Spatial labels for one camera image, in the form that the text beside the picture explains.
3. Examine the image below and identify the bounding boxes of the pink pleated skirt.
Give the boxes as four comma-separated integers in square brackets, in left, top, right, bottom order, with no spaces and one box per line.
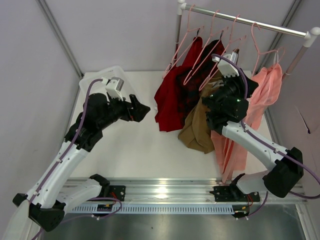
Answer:
[210,63,283,183]

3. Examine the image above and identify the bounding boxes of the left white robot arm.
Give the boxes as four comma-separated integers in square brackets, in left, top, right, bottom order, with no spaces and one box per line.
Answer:
[12,93,151,232]

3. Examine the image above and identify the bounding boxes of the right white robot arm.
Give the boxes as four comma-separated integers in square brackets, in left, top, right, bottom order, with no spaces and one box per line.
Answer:
[202,74,304,200]

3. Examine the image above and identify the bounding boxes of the red black plaid skirt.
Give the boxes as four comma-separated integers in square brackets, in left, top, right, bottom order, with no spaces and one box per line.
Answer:
[178,42,225,122]

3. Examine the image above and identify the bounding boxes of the tan brown skirt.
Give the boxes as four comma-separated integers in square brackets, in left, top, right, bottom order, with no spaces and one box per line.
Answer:
[178,70,223,154]

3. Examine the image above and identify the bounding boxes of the pink hanger with tan skirt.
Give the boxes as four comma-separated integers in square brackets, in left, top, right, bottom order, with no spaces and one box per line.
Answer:
[199,14,247,92]

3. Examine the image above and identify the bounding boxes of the pink hanger with plaid skirt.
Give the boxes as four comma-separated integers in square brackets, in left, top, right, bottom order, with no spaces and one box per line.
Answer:
[183,9,229,86]

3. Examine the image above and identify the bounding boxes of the pink hanger with red skirt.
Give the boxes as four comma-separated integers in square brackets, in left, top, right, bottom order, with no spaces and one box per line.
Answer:
[162,0,205,79]

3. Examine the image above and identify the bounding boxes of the white perforated plastic basket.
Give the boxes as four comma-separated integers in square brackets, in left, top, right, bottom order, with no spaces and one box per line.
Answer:
[79,65,136,99]

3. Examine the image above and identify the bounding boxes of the white metal clothes rack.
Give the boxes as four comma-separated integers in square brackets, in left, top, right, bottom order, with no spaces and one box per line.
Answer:
[174,0,320,79]

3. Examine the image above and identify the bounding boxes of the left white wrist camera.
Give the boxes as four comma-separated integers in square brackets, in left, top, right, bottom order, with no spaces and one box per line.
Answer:
[101,77,124,101]

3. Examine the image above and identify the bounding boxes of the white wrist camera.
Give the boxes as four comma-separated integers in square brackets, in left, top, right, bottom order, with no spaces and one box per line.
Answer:
[101,77,124,101]
[211,48,240,78]

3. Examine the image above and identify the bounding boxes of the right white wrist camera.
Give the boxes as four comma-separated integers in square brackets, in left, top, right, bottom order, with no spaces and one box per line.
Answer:
[211,48,240,78]

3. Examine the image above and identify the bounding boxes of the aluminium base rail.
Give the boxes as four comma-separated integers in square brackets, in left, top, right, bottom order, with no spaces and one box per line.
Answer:
[61,177,308,205]

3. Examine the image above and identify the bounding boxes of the white slotted cable duct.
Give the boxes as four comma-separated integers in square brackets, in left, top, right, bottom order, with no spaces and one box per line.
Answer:
[71,203,248,215]

